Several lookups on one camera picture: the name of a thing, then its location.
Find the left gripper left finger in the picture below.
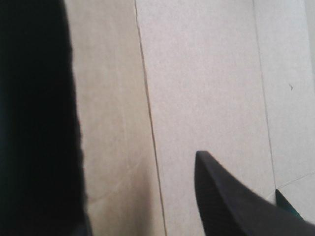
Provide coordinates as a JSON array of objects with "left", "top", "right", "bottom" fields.
[{"left": 0, "top": 0, "right": 92, "bottom": 236}]

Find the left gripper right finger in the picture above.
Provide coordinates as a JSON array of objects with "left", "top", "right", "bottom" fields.
[{"left": 194, "top": 150, "right": 306, "bottom": 236}]

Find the brown cardboard box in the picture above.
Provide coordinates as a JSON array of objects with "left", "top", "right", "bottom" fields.
[{"left": 63, "top": 0, "right": 315, "bottom": 236}]

